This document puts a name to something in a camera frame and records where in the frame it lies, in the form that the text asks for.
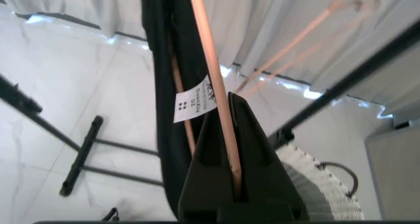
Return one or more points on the black clothes rack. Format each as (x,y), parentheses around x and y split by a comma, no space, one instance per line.
(361,71)

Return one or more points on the pink clothes hanger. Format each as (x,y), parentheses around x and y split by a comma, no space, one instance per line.
(213,63)
(295,41)

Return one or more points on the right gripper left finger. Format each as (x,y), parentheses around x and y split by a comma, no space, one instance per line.
(203,178)

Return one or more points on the black garment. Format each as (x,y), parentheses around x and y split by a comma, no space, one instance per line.
(157,53)

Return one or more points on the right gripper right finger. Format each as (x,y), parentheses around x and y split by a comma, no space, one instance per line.
(262,178)

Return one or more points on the white laundry basket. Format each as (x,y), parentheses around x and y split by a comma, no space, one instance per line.
(328,191)

